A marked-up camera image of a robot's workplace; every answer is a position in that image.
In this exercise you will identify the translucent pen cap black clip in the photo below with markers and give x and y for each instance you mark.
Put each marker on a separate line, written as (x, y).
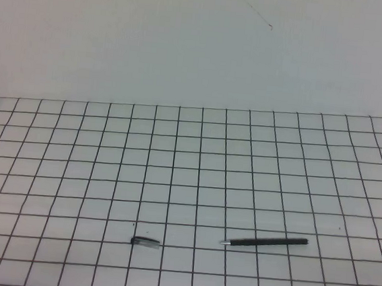
(147, 243)

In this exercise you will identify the black ballpoint pen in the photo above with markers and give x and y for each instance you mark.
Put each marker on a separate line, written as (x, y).
(266, 241)

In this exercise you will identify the white sheet with black grid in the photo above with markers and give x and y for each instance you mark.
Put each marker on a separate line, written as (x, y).
(186, 190)

